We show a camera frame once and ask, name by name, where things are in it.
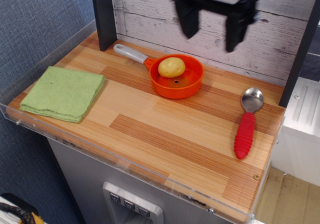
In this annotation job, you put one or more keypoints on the yellow object at corner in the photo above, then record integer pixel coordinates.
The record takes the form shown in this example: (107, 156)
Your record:
(37, 219)

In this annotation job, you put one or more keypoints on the orange pan with grey handle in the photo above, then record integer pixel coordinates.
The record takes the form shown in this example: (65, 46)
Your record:
(178, 87)

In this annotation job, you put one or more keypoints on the white ridged appliance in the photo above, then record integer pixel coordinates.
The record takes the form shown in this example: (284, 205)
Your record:
(297, 148)

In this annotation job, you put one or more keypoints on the dark grey left post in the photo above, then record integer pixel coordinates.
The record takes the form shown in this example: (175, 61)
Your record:
(105, 23)

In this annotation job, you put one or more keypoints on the dark grey right post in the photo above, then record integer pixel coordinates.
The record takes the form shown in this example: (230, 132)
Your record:
(301, 54)

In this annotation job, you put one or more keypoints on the clear acrylic table guard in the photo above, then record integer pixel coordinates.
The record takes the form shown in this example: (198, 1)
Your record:
(183, 145)

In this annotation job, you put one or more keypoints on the green cloth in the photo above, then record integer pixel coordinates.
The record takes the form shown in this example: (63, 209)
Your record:
(63, 94)

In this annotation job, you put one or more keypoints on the grey cabinet with button panel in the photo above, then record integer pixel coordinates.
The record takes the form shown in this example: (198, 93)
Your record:
(106, 194)

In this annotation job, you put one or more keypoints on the dark grey post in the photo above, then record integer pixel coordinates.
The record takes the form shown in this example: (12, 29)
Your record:
(301, 54)
(105, 23)

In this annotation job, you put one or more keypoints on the yellow toy potato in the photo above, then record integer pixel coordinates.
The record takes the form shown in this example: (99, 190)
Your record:
(171, 67)

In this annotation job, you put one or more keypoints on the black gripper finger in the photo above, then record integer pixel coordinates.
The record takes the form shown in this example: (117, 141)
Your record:
(188, 19)
(236, 27)

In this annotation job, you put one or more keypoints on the metal spoon with red handle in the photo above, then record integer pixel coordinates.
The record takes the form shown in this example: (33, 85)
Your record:
(252, 100)

